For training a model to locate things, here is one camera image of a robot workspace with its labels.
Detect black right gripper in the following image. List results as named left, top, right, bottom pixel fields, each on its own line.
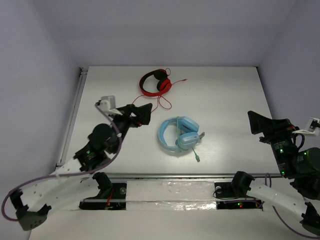
left=247, top=108, right=299, bottom=176

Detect light blue headphones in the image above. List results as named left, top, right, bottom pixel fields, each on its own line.
left=157, top=116, right=205, bottom=152

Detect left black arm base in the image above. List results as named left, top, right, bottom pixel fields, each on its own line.
left=78, top=172, right=127, bottom=211

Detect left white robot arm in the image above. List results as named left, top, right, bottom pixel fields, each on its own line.
left=1, top=99, right=153, bottom=231

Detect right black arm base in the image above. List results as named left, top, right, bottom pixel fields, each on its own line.
left=212, top=171, right=264, bottom=210

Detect red black headphones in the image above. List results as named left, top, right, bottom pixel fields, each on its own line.
left=139, top=69, right=172, bottom=97

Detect white foam front board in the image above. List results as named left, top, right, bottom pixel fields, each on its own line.
left=27, top=178, right=316, bottom=240

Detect red headphone cable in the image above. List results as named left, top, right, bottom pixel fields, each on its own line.
left=129, top=67, right=189, bottom=113

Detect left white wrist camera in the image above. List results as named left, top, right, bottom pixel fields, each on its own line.
left=96, top=95, right=121, bottom=116

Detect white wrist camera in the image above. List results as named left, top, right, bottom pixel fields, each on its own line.
left=293, top=117, right=320, bottom=136
left=96, top=95, right=121, bottom=116

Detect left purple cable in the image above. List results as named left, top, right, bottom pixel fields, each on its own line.
left=1, top=101, right=123, bottom=222

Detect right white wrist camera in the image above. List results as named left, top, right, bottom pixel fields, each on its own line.
left=293, top=117, right=320, bottom=136

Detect aluminium front rail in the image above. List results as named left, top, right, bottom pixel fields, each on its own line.
left=51, top=172, right=283, bottom=180

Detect aluminium rail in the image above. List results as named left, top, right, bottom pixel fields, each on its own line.
left=51, top=172, right=283, bottom=180
left=55, top=67, right=89, bottom=170

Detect aluminium left side rail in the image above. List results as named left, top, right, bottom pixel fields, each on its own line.
left=55, top=67, right=89, bottom=170

